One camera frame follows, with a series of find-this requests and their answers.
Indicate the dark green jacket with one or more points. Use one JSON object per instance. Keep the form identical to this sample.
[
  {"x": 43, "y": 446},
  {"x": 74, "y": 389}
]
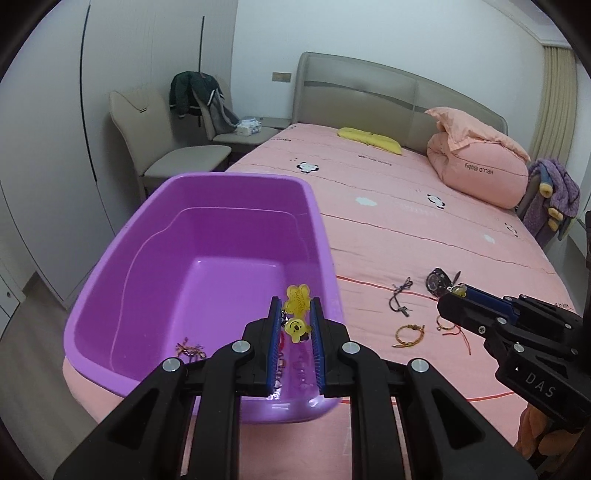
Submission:
[{"x": 189, "y": 92}]

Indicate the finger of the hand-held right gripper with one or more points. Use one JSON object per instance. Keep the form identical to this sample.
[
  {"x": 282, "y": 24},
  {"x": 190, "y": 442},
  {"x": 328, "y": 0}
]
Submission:
[
  {"x": 466, "y": 314},
  {"x": 489, "y": 299}
]

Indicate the black wrist watch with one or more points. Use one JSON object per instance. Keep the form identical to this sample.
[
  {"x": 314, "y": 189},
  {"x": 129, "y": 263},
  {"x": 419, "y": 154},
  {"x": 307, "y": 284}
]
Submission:
[{"x": 436, "y": 280}]

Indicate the wall switch panel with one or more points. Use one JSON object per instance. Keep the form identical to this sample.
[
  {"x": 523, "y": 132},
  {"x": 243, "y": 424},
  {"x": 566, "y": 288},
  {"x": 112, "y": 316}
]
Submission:
[{"x": 282, "y": 77}]

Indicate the folded pink duvet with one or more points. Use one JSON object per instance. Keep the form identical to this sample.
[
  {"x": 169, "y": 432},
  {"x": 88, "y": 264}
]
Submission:
[{"x": 475, "y": 170}]

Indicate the beige chair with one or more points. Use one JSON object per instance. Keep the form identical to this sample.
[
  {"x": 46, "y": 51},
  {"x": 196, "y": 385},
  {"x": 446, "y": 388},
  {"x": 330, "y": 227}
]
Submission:
[
  {"x": 138, "y": 120},
  {"x": 249, "y": 137}
]

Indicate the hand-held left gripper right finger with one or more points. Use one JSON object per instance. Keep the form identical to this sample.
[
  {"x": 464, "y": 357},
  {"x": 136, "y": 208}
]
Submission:
[{"x": 317, "y": 350}]

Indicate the white wardrobe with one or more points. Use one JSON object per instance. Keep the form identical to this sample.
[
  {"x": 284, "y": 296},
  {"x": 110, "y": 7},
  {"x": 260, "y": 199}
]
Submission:
[{"x": 55, "y": 138}]

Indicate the tissue pack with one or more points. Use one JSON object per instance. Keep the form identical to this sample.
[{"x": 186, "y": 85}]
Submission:
[{"x": 248, "y": 127}]

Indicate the beige curtain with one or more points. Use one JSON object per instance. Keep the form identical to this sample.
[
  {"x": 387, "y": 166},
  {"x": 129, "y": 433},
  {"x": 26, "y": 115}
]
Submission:
[{"x": 556, "y": 101}]

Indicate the purple plastic tub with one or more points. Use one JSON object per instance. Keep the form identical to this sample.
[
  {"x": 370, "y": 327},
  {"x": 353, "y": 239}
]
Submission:
[{"x": 207, "y": 277}]

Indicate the yellow pillow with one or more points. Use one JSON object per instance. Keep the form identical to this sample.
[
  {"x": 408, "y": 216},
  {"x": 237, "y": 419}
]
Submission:
[{"x": 369, "y": 138}]

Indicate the beige padded headboard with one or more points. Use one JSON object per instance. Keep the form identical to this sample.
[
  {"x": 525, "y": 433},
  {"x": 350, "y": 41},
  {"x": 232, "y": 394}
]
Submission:
[{"x": 369, "y": 92}]

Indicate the yellow bear charm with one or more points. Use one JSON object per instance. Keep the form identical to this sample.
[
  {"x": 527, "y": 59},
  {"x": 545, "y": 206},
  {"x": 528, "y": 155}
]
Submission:
[{"x": 295, "y": 328}]

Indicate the purple plush robe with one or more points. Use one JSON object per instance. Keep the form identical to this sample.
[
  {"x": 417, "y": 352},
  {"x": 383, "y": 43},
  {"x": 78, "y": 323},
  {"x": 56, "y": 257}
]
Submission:
[{"x": 558, "y": 189}]

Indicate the pink printed bed sheet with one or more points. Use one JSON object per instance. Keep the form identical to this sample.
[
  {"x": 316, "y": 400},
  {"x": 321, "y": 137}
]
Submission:
[{"x": 392, "y": 230}]

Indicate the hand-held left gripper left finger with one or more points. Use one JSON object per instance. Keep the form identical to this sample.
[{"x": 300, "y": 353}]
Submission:
[{"x": 275, "y": 350}]

